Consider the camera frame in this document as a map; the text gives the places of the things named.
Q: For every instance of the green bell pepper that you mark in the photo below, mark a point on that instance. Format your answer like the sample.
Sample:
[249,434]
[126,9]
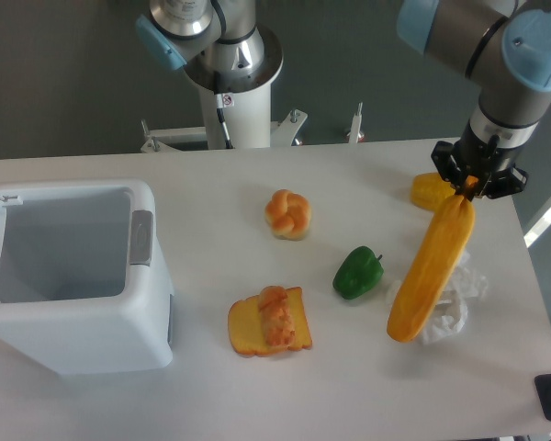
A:
[360,272]

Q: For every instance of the long orange bread loaf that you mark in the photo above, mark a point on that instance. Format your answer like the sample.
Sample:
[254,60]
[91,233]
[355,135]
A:
[442,246]

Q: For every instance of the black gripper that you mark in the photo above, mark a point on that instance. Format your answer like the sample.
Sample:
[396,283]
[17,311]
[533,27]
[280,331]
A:
[480,169]

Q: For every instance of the croissant pastry on toast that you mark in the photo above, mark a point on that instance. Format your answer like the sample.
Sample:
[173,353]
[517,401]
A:
[276,320]

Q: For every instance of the knotted bread roll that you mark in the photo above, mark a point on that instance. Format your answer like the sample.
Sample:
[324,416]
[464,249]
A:
[288,214]

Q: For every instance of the toast slice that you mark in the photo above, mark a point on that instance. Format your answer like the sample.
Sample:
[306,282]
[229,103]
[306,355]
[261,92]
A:
[245,331]

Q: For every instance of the white levelling foot bracket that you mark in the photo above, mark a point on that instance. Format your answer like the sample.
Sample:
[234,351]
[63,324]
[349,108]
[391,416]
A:
[286,132]

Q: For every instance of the large crumpled white paper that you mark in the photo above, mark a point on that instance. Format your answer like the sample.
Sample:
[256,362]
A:
[450,313]

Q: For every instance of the white trash can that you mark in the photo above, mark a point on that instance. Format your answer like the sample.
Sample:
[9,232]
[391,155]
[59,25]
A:
[84,287]

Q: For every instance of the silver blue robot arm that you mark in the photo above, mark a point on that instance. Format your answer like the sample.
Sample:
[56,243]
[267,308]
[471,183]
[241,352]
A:
[508,55]

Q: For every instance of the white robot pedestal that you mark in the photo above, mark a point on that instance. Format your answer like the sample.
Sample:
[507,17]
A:
[227,55]

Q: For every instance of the yellow bell pepper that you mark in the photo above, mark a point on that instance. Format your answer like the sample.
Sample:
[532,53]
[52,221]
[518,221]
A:
[429,190]

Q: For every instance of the white levelling foot post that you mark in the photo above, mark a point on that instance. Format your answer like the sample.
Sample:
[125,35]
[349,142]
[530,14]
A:
[355,134]

